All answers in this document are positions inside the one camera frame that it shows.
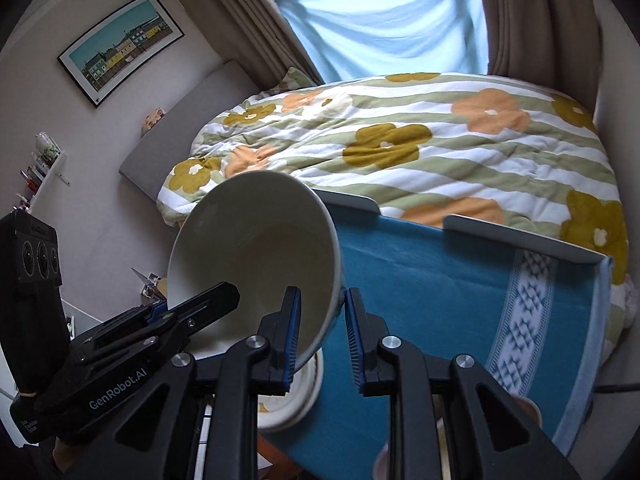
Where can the duck cartoon deep plate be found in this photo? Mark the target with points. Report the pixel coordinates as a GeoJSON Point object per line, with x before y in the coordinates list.
{"type": "Point", "coordinates": [277, 413]}

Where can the light blue window cloth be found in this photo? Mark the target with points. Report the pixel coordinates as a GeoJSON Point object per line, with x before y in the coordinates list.
{"type": "Point", "coordinates": [351, 39]}

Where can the green striped pillow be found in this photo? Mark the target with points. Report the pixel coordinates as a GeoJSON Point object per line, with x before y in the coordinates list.
{"type": "Point", "coordinates": [294, 79]}

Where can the cream round bowl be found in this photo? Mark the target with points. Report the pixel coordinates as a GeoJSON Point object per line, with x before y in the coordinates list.
{"type": "Point", "coordinates": [262, 232]}

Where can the left brown curtain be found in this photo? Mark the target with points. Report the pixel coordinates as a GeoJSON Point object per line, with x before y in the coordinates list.
{"type": "Point", "coordinates": [253, 33]}

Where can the blue patterned tablecloth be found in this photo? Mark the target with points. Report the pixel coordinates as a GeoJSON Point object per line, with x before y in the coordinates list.
{"type": "Point", "coordinates": [535, 322]}

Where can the white wall shelf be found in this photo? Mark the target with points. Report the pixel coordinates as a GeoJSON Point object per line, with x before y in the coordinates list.
{"type": "Point", "coordinates": [48, 160]}

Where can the pink square bowl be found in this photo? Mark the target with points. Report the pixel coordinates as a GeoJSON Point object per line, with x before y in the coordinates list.
{"type": "Point", "coordinates": [381, 465]}

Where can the floral striped duvet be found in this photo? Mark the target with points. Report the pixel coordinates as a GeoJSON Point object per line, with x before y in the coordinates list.
{"type": "Point", "coordinates": [424, 146]}

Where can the brown curtain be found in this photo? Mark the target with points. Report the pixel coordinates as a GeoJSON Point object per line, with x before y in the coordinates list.
{"type": "Point", "coordinates": [253, 33]}
{"type": "Point", "coordinates": [553, 43]}

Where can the small plush toy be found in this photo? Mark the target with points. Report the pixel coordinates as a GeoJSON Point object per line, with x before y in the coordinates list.
{"type": "Point", "coordinates": [151, 120]}

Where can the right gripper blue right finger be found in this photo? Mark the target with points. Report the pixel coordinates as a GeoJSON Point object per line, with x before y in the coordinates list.
{"type": "Point", "coordinates": [354, 318]}

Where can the person left hand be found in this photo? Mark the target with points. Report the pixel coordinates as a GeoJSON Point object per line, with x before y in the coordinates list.
{"type": "Point", "coordinates": [65, 455]}

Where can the right brown curtain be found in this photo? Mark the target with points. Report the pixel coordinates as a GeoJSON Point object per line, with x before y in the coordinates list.
{"type": "Point", "coordinates": [553, 43]}

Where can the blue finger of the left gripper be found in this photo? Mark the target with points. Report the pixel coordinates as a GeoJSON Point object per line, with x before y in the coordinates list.
{"type": "Point", "coordinates": [155, 310]}

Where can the framed town picture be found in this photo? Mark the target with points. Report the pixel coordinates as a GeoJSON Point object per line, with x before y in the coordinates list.
{"type": "Point", "coordinates": [102, 58]}

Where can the grey bed headboard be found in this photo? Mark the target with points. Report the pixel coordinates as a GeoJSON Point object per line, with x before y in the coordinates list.
{"type": "Point", "coordinates": [169, 141]}

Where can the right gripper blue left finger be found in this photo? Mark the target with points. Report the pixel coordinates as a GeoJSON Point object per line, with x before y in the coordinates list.
{"type": "Point", "coordinates": [292, 312]}

